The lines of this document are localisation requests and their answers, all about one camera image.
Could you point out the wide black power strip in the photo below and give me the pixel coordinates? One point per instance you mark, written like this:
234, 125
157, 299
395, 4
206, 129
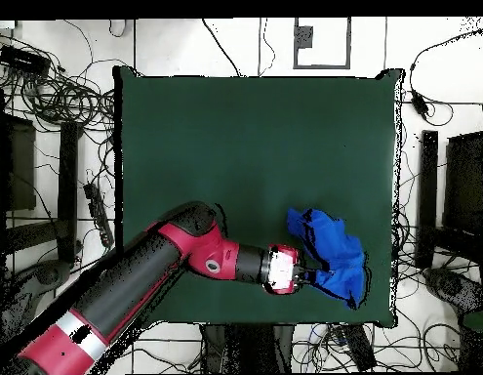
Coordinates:
358, 347

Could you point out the black power adapter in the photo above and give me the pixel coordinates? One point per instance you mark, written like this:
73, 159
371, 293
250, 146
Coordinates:
419, 103

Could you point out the black stand with dark panel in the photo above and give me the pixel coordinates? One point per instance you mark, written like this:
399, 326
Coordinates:
427, 175
67, 175

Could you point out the dark green round object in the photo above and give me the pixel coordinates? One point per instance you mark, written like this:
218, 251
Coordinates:
477, 321

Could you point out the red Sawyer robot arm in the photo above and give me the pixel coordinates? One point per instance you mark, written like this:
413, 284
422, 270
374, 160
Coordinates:
128, 281

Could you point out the dark green table cloth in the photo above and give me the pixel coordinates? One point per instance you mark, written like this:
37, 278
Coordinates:
264, 136

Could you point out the grey square floor frame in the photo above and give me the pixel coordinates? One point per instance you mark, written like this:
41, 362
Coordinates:
304, 37

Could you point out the blue shirt with white print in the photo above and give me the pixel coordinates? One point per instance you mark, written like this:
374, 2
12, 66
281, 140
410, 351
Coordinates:
338, 250

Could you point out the black pedestal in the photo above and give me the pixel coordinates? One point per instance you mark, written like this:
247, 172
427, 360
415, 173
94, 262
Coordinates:
245, 347

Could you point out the long black power strip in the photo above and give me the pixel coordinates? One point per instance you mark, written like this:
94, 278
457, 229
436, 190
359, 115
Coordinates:
98, 213

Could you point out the black box device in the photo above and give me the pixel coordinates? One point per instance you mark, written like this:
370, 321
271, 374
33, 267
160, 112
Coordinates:
24, 60

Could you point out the dark grey stand foot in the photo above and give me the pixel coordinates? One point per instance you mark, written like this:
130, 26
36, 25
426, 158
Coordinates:
49, 275
448, 285

